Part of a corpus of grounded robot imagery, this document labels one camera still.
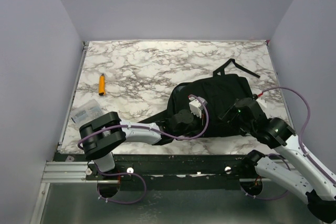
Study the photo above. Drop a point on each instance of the clear plastic screw box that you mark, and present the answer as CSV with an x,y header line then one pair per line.
x,y
86,113

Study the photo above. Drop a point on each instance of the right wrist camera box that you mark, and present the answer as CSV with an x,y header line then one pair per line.
x,y
261,102

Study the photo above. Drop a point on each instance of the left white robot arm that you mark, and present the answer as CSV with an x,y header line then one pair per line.
x,y
102,135

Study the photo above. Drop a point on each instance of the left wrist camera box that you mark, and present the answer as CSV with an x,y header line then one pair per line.
x,y
196,105

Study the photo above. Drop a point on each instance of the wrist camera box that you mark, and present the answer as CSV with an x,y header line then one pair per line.
x,y
261,102
196,105

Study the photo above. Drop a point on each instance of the orange utility knife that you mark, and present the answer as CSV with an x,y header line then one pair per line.
x,y
101,87

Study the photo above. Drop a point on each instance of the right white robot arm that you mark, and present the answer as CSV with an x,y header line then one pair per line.
x,y
312,181

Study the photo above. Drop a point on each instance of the black student backpack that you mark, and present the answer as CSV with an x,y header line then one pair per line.
x,y
219,91

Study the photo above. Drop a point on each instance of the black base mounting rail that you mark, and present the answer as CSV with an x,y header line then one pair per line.
x,y
167,172

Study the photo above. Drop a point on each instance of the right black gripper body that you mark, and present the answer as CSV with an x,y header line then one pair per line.
x,y
235,120

